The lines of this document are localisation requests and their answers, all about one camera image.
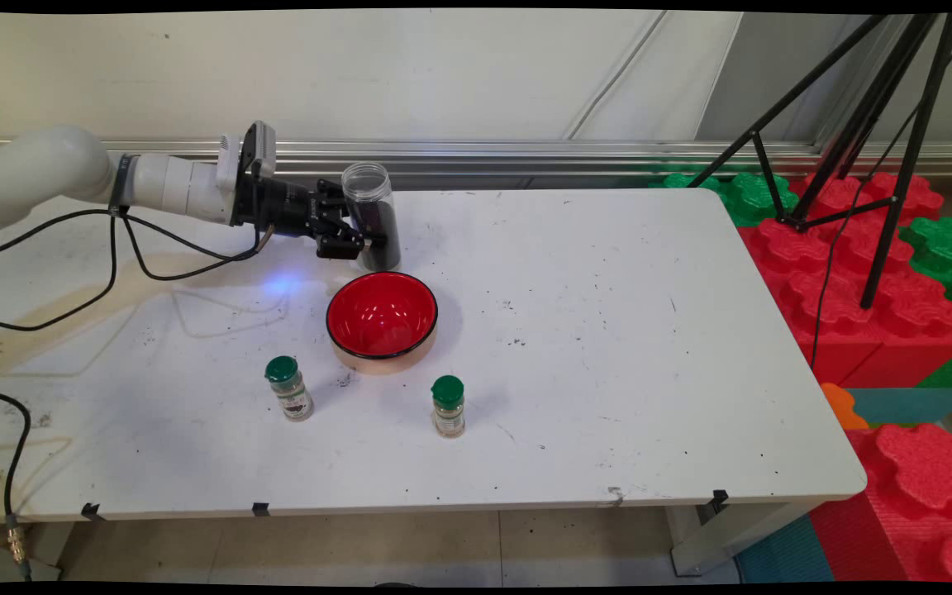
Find green foam block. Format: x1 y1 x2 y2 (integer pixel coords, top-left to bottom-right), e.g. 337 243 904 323
897 217 952 389
650 171 799 228

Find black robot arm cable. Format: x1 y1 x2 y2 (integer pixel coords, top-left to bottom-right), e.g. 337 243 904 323
0 207 274 331

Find aluminium wall rail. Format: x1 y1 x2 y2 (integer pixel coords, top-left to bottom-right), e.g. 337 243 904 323
0 139 952 179

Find orange foam piece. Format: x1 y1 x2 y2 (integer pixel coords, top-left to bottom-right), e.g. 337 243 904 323
819 382 869 431

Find green-lid spice jar light contents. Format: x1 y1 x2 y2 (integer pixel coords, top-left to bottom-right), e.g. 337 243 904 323
431 374 467 439

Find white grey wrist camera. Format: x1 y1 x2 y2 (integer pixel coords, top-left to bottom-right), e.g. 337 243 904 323
216 121 277 195

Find large red foam block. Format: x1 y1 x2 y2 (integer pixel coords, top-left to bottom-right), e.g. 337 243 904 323
736 171 952 389

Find teal foam mat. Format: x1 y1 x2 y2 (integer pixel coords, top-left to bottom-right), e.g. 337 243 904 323
732 516 836 583

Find teal foam block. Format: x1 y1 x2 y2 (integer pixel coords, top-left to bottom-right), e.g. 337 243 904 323
844 387 952 426

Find green-lid spice jar dark contents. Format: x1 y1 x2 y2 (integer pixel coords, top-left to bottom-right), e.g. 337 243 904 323
264 355 315 422

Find black cable with brass connector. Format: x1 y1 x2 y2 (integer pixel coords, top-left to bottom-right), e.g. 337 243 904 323
0 388 35 579

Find black tripod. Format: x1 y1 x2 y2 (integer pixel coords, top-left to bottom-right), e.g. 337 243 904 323
687 12 952 311

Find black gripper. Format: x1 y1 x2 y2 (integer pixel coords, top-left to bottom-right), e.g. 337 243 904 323
232 174 387 261

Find black cable strap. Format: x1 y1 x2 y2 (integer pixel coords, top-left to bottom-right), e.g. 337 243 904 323
110 153 134 217

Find red bowl with black rim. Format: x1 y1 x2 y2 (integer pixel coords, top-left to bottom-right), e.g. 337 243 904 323
326 271 440 375

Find clear jar with dark grains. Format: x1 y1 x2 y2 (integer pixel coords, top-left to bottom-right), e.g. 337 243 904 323
340 163 402 272

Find white table leg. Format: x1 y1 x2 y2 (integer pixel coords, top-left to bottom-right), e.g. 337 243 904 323
666 500 824 577

